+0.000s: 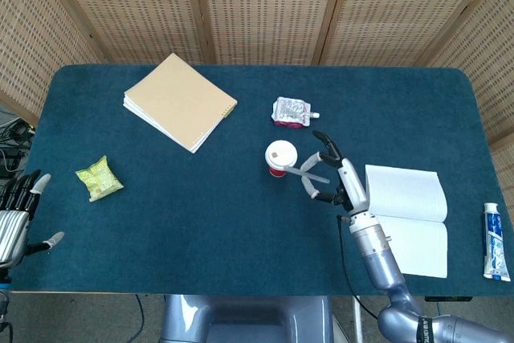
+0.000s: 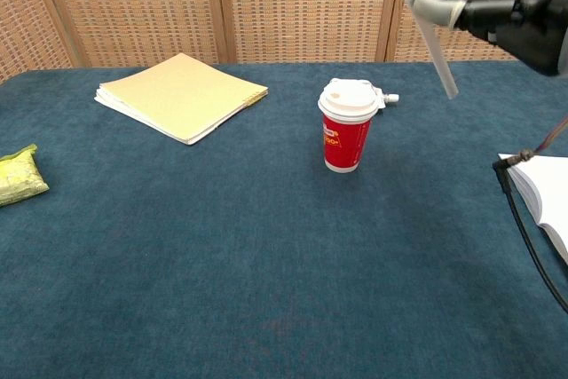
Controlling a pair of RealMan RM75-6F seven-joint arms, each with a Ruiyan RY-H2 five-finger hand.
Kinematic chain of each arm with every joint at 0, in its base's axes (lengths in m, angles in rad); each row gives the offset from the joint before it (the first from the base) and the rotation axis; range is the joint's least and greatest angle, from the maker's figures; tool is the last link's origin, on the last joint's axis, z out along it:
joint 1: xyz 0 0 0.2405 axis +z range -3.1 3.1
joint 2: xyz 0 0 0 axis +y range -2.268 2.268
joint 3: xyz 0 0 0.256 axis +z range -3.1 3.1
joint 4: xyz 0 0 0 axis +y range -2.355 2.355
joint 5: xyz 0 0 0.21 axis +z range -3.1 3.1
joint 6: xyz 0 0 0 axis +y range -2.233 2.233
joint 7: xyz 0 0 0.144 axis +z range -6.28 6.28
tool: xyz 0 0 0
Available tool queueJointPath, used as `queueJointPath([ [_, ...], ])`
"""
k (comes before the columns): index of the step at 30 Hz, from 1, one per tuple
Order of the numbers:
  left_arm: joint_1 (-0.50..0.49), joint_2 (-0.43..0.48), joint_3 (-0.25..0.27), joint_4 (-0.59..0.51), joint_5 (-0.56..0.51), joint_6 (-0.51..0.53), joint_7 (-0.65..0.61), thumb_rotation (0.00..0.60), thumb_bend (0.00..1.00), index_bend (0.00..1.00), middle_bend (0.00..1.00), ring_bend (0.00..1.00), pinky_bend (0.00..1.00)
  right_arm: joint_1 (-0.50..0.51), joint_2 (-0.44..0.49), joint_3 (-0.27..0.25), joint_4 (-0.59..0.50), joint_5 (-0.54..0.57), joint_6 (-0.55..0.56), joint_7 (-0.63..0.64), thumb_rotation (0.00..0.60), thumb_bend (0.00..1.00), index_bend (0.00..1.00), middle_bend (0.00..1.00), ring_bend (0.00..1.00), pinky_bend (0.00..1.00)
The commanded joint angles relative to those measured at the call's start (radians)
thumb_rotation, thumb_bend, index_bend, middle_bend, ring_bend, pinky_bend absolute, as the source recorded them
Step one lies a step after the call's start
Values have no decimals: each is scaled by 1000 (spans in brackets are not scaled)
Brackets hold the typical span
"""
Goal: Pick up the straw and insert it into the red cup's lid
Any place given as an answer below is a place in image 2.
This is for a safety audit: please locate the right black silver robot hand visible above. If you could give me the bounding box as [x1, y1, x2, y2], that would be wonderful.
[407, 0, 568, 76]

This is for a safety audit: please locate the transparent plastic straw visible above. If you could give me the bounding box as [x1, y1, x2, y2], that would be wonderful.
[386, 0, 460, 100]

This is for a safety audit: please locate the red paper cup white lid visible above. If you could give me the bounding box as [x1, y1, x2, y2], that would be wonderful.
[317, 78, 384, 174]

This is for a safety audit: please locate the woven bamboo screen panel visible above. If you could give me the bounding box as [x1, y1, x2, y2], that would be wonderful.
[214, 0, 403, 65]
[375, 0, 529, 63]
[0, 0, 86, 83]
[34, 0, 233, 70]

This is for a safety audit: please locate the silver pink spout pouch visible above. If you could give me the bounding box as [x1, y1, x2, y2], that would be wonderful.
[328, 78, 400, 110]

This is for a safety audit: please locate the open white lined notebook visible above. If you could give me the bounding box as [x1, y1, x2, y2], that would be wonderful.
[497, 153, 568, 265]

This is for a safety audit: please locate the tan cover spiral notebook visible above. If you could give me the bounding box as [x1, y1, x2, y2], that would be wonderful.
[93, 51, 270, 146]

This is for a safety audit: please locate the blue felt table cover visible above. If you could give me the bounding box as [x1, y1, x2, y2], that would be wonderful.
[0, 59, 568, 379]

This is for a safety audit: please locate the green yellow snack packet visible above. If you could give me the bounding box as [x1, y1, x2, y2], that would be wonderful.
[0, 143, 51, 209]

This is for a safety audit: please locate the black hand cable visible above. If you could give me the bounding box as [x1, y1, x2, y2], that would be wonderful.
[492, 113, 568, 314]

